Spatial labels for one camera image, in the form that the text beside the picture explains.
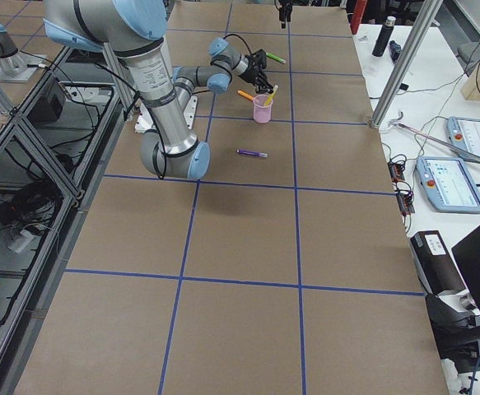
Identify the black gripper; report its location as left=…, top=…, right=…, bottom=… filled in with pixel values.
left=239, top=49, right=273, bottom=94
left=275, top=0, right=293, bottom=29

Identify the yellow highlighter pen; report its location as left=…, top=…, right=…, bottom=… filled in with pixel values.
left=264, top=85, right=279, bottom=106

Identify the orange highlighter pen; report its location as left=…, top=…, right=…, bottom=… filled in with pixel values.
left=237, top=90, right=254, bottom=101

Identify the purple highlighter pen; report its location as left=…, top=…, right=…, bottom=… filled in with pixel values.
left=236, top=149, right=268, bottom=158

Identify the small circuit board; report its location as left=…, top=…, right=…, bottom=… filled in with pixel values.
left=388, top=161, right=405, bottom=183

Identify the black box with label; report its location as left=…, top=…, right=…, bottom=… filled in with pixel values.
left=410, top=230, right=466, bottom=296

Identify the black water bottle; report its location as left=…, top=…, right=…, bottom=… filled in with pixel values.
left=371, top=16, right=396, bottom=58

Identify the green highlighter pen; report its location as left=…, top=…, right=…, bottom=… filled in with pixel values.
left=266, top=52, right=287, bottom=64

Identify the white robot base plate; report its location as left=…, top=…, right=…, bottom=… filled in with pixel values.
left=133, top=96, right=198, bottom=134

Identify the teach pendant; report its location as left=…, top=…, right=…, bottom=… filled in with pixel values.
left=446, top=117, right=480, bottom=161
left=416, top=156, right=480, bottom=214

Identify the near teach pendant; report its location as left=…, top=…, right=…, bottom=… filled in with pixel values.
left=416, top=156, right=480, bottom=214

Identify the far teach pendant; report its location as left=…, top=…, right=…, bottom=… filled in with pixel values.
left=446, top=117, right=480, bottom=161

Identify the aluminium frame rack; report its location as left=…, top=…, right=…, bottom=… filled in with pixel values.
left=0, top=47, right=134, bottom=394

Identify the aluminium frame post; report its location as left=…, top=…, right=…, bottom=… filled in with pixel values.
left=369, top=0, right=443, bottom=129

